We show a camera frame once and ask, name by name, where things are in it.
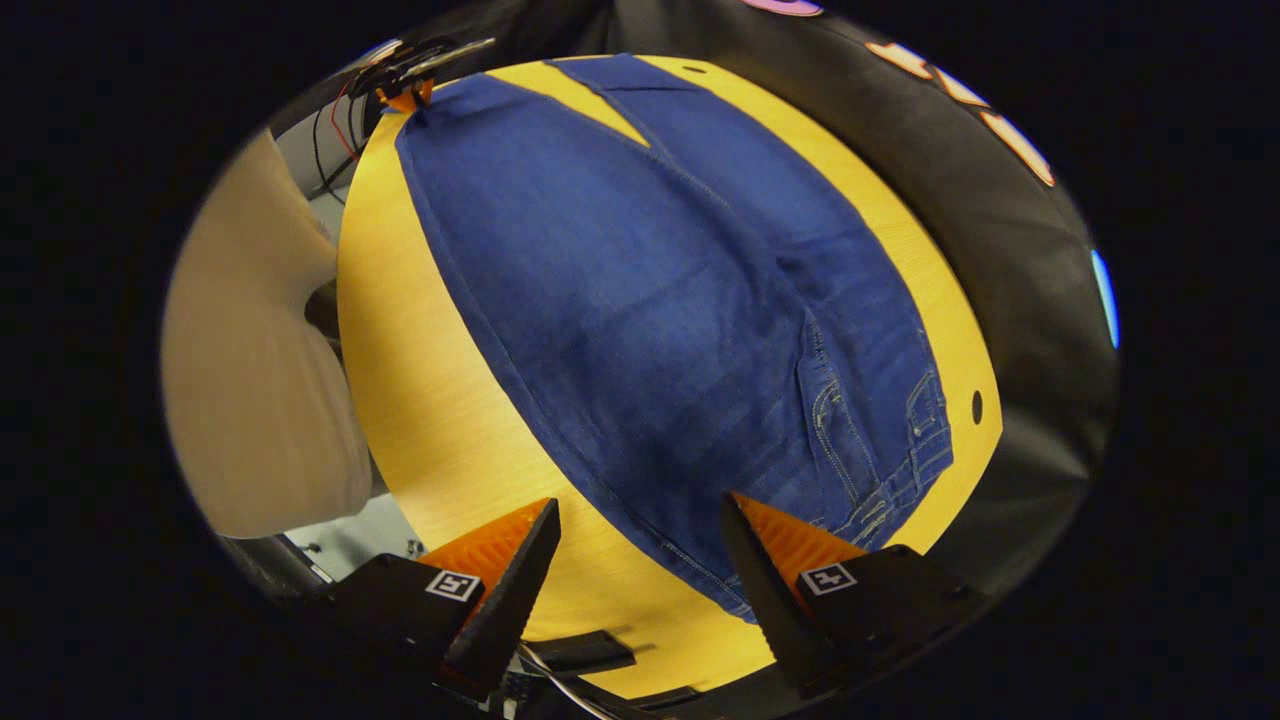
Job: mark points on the person's beige clothing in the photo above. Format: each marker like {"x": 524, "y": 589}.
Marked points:
{"x": 250, "y": 380}

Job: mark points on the blue jeans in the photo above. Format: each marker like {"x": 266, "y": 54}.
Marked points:
{"x": 650, "y": 300}

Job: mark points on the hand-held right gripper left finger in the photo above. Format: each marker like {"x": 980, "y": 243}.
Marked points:
{"x": 510, "y": 600}

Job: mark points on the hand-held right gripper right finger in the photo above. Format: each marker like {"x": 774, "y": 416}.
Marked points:
{"x": 765, "y": 590}

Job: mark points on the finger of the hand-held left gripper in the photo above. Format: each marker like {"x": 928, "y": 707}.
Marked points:
{"x": 425, "y": 91}
{"x": 400, "y": 100}

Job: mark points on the black backdrop cloth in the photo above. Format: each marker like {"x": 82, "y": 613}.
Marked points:
{"x": 1040, "y": 300}

